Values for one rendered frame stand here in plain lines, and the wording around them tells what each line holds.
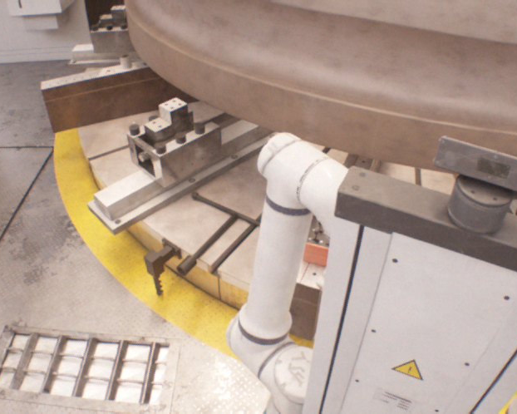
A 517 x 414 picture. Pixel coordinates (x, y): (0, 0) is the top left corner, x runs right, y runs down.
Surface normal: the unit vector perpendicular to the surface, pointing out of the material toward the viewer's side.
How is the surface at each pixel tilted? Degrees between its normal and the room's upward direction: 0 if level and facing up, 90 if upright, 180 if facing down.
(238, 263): 0
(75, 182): 0
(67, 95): 90
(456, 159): 62
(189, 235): 0
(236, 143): 71
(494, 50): 90
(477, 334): 90
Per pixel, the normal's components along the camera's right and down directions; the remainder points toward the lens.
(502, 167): -0.40, 0.16
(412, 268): -0.45, 0.59
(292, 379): -0.03, -0.64
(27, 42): -0.04, 0.66
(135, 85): 0.37, 0.62
